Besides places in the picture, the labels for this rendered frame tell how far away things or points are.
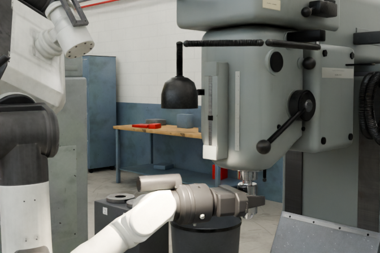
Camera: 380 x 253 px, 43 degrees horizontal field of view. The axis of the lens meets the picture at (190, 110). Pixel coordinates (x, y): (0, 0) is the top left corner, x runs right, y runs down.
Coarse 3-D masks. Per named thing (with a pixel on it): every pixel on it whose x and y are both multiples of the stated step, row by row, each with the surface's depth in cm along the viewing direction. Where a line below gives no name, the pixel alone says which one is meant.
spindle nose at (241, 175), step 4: (240, 172) 112; (244, 172) 111; (248, 172) 111; (252, 172) 111; (256, 172) 112; (240, 176) 112; (244, 176) 111; (248, 176) 111; (252, 176) 111; (256, 176) 112; (244, 180) 111; (248, 180) 111; (252, 180) 111
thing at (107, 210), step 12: (96, 204) 152; (108, 204) 148; (120, 204) 148; (132, 204) 142; (96, 216) 152; (108, 216) 148; (96, 228) 152; (168, 228) 146; (156, 240) 143; (168, 240) 147; (132, 252) 140; (144, 252) 140; (156, 252) 143; (168, 252) 147
